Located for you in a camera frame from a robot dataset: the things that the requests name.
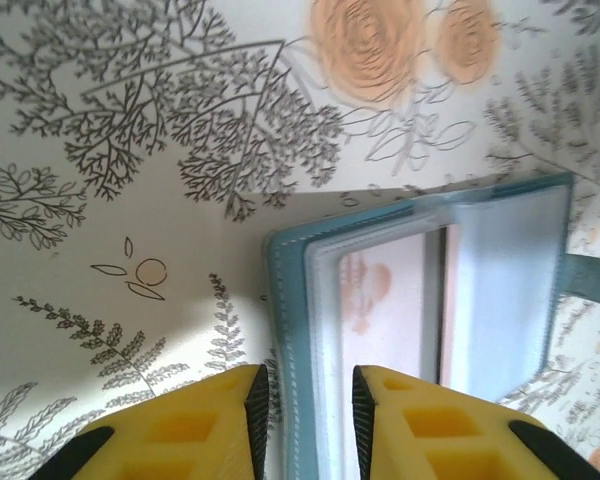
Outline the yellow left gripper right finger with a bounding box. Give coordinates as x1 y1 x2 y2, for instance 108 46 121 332
351 364 600 480

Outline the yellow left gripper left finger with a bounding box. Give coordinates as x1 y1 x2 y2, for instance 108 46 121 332
27 363 271 480

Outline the pink floral credit card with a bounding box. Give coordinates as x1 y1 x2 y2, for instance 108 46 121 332
337 227 461 396

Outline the blue leather card holder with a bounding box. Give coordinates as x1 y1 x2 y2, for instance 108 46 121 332
263 171 600 480

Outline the floral patterned table cover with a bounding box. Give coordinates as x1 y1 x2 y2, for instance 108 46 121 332
0 0 600 480

